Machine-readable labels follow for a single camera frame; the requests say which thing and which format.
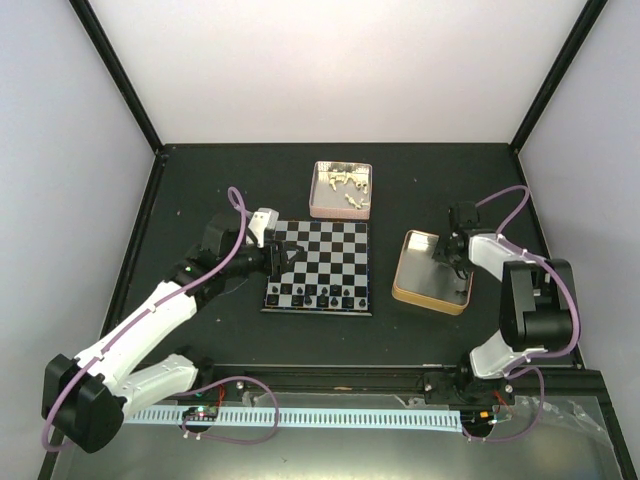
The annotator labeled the pile of white chess pieces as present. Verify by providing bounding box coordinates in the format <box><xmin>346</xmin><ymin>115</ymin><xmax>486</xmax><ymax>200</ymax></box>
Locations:
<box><xmin>328</xmin><ymin>170</ymin><xmax>371</xmax><ymax>210</ymax></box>

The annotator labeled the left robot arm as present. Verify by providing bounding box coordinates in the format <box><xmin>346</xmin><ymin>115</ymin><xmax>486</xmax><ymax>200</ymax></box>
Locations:
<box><xmin>41</xmin><ymin>208</ymin><xmax>304</xmax><ymax>453</ymax></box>

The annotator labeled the left black frame post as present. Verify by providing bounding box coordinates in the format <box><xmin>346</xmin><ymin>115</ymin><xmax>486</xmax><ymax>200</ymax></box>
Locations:
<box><xmin>69</xmin><ymin>0</ymin><xmax>163</xmax><ymax>153</ymax></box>

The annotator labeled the pink tin tray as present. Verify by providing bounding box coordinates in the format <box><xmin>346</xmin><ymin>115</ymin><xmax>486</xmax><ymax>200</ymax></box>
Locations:
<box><xmin>309</xmin><ymin>161</ymin><xmax>373</xmax><ymax>221</ymax></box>

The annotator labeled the yellow tin tray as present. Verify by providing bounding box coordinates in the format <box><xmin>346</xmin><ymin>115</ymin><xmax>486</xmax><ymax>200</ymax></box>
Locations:
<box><xmin>392</xmin><ymin>230</ymin><xmax>473</xmax><ymax>316</ymax></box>

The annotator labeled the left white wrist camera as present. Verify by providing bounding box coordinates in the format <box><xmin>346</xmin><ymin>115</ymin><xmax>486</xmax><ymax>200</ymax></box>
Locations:
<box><xmin>246</xmin><ymin>208</ymin><xmax>279</xmax><ymax>248</ymax></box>

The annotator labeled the small green circuit board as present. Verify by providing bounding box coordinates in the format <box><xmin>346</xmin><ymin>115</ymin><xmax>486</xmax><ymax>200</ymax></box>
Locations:
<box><xmin>182</xmin><ymin>406</ymin><xmax>219</xmax><ymax>421</ymax></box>

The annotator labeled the black chess king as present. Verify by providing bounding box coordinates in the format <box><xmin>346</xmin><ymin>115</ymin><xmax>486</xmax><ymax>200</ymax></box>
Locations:
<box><xmin>304</xmin><ymin>285</ymin><xmax>317</xmax><ymax>307</ymax></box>

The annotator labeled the black frame post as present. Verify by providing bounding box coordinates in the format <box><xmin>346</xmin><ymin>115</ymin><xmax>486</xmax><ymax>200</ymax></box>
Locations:
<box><xmin>510</xmin><ymin>0</ymin><xmax>608</xmax><ymax>154</ymax></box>
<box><xmin>69</xmin><ymin>0</ymin><xmax>163</xmax><ymax>153</ymax></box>

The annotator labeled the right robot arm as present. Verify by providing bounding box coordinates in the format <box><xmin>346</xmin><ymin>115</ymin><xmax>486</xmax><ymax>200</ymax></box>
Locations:
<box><xmin>433</xmin><ymin>202</ymin><xmax>580</xmax><ymax>404</ymax></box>

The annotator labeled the right black frame post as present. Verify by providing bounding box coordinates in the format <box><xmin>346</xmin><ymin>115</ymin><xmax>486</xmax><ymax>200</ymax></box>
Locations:
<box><xmin>510</xmin><ymin>0</ymin><xmax>608</xmax><ymax>154</ymax></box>

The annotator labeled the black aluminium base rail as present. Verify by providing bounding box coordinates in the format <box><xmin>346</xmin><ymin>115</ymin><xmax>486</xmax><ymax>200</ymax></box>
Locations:
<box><xmin>169</xmin><ymin>363</ymin><xmax>606</xmax><ymax>405</ymax></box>

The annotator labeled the light blue slotted cable duct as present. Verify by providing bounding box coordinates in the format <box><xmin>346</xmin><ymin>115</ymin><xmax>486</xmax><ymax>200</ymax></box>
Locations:
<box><xmin>127</xmin><ymin>405</ymin><xmax>462</xmax><ymax>433</ymax></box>

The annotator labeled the black and grey chessboard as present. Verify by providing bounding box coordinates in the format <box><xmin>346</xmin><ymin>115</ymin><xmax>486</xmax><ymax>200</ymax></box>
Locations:
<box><xmin>262</xmin><ymin>220</ymin><xmax>372</xmax><ymax>316</ymax></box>

